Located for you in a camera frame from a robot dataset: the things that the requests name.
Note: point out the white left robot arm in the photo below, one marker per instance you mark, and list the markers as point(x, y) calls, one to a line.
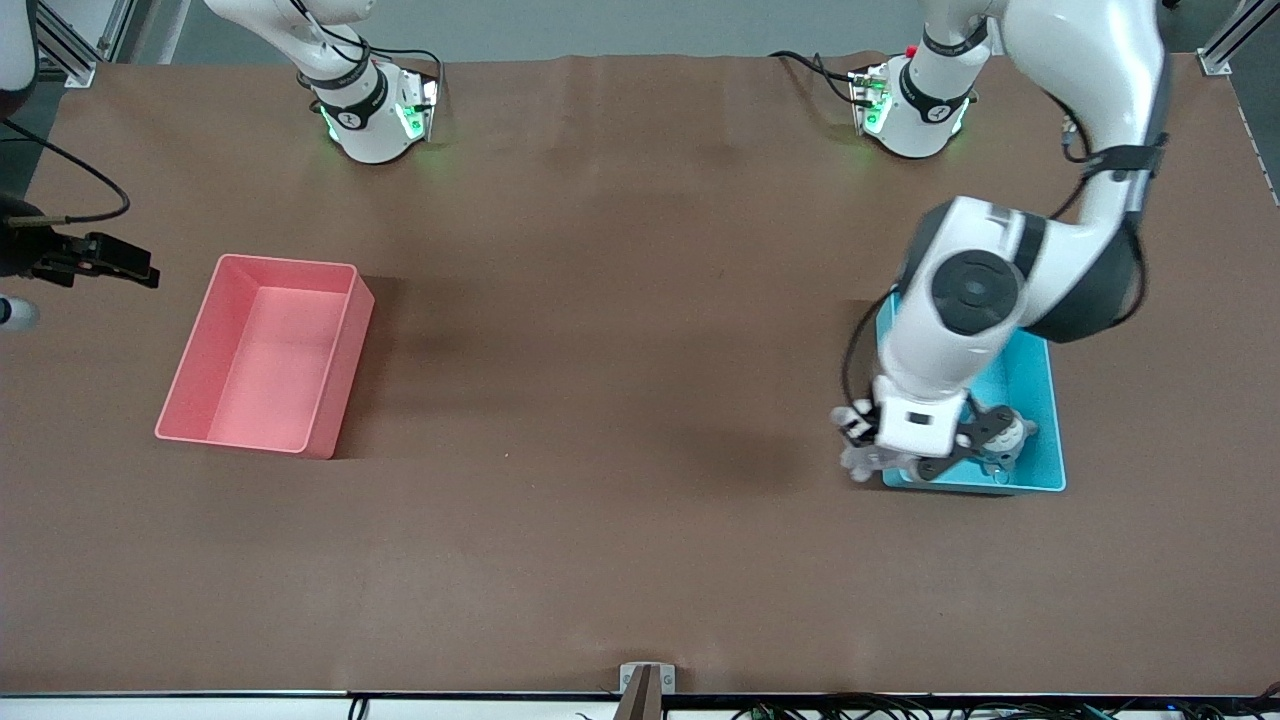
point(1090, 60)

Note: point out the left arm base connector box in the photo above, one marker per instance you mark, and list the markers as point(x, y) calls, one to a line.
point(868, 100)

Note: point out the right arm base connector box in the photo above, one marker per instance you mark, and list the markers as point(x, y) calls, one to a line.
point(415, 110)

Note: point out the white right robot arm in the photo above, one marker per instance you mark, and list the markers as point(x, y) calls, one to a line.
point(360, 120)

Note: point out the blue plastic box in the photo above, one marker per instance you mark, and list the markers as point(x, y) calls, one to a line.
point(1040, 400)

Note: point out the brown table cover mat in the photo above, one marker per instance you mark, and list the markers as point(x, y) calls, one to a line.
point(640, 550)

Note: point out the grey plush Totoro toy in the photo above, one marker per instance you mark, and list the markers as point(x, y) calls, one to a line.
point(862, 460)
point(1015, 432)

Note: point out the pink plastic box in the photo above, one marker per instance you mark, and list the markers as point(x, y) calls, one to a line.
point(260, 390)

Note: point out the silver bracket plate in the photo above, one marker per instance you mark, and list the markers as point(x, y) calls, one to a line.
point(665, 678)

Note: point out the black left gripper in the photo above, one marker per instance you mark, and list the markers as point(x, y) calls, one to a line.
point(860, 427)

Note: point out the aluminium frame profile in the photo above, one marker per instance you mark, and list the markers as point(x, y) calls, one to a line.
point(78, 68)
point(1215, 60)

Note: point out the white table edge rail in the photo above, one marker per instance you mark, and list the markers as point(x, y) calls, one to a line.
point(200, 710)

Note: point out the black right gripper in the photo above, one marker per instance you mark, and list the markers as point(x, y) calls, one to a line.
point(22, 250)

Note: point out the brown stand pole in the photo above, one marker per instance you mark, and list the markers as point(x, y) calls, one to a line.
point(640, 702)

